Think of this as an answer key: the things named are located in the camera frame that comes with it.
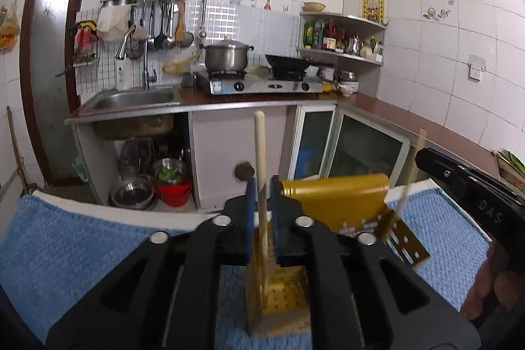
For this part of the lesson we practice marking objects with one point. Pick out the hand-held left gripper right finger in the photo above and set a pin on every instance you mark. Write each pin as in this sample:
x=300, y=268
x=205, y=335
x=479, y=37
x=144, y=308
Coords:
x=275, y=210

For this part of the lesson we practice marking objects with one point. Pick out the red plastic bucket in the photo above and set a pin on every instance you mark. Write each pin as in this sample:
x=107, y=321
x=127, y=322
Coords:
x=174, y=194

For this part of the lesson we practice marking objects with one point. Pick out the yellow perforated utensil holder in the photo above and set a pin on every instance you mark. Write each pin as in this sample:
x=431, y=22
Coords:
x=336, y=202

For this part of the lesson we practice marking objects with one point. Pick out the steel basin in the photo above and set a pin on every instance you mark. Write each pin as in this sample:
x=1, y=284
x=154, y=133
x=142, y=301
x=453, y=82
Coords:
x=170, y=169

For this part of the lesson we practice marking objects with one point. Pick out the green plastic bag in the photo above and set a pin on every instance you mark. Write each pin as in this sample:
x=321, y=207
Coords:
x=81, y=169

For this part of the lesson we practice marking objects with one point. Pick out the row of hanging kitchen utensils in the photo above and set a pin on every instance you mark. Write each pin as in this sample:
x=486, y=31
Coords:
x=164, y=26

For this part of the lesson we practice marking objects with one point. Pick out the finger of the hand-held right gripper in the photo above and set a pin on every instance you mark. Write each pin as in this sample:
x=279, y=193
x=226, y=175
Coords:
x=455, y=180

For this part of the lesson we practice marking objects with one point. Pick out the small steel cup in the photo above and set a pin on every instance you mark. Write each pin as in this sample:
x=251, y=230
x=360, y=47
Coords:
x=189, y=80

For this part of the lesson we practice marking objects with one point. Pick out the white wall socket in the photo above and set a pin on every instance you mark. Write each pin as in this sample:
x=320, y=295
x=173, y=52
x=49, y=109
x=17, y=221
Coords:
x=477, y=68

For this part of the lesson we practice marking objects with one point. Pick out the wide cabinet glass door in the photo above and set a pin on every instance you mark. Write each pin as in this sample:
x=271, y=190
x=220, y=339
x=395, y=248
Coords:
x=365, y=153

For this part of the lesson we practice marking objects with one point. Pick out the decorative wall hook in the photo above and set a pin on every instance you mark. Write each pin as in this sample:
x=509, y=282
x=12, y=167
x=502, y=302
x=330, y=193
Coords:
x=444, y=13
x=430, y=13

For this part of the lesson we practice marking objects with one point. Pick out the small steel kettle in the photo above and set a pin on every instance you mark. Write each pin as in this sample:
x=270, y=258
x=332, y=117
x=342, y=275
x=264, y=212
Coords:
x=354, y=45

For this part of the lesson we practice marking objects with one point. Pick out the steel pot with lid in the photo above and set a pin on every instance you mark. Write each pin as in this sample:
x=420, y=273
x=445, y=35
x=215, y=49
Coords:
x=225, y=57

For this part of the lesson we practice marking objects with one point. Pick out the white corner shelf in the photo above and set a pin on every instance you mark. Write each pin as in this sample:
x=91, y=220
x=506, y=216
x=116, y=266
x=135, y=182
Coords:
x=348, y=18

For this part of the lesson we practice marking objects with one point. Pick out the beige bowl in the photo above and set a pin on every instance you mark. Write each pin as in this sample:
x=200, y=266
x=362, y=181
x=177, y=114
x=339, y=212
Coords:
x=314, y=7

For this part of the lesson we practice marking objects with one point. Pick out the person's right hand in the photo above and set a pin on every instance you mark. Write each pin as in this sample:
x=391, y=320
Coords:
x=482, y=292

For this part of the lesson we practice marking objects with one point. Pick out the wooden crate with greens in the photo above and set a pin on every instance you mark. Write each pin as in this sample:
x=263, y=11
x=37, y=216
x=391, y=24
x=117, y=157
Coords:
x=510, y=173

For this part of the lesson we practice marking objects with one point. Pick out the dark round object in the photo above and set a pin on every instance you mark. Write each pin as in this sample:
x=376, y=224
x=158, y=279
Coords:
x=243, y=171

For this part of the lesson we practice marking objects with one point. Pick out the hanging white cloth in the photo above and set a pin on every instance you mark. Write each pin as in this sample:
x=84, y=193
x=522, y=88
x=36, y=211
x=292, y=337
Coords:
x=110, y=22

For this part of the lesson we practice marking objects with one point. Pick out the yellow wall poster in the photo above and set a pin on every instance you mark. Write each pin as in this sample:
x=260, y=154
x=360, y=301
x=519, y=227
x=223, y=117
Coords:
x=373, y=9

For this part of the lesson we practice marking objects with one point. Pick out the stacked steel bowls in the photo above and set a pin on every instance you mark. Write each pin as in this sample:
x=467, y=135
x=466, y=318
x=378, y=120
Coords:
x=133, y=194

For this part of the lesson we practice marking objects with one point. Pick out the stack of small bowls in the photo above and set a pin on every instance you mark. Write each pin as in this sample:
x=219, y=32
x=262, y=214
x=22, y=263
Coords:
x=348, y=87

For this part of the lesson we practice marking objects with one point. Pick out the steel gas stove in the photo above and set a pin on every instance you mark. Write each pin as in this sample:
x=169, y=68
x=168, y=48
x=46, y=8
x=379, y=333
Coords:
x=262, y=86

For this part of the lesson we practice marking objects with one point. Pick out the hanging plastic bag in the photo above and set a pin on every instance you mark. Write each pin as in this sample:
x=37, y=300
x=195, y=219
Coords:
x=9, y=32

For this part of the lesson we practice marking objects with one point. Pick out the wooden chopstick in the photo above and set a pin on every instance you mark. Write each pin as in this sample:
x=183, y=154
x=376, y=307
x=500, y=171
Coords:
x=403, y=194
x=260, y=149

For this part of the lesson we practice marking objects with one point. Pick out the row of sauce bottles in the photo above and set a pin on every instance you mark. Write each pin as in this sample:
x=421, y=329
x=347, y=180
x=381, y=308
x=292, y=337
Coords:
x=328, y=36

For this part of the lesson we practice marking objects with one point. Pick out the brown kitchen counter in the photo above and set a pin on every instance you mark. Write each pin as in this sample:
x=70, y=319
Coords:
x=393, y=110

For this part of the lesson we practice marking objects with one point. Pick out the blue knitted towel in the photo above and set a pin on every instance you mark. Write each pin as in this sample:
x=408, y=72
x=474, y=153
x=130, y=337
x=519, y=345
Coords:
x=82, y=243

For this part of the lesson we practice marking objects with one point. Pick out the brown framed glass door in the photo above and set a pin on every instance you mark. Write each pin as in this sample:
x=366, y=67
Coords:
x=49, y=87

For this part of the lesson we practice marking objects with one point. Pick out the black wok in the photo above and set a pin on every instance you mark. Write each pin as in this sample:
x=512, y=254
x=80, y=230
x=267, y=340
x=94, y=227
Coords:
x=287, y=63

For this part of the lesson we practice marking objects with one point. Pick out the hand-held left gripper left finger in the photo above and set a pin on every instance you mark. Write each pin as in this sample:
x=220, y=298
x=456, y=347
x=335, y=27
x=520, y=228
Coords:
x=251, y=210

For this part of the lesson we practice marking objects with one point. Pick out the narrow cabinet glass door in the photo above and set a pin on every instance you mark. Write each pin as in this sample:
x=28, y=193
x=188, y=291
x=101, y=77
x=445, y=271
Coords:
x=311, y=145

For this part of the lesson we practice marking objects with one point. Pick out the chrome faucet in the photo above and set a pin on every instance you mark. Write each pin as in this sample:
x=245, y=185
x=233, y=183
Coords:
x=146, y=63

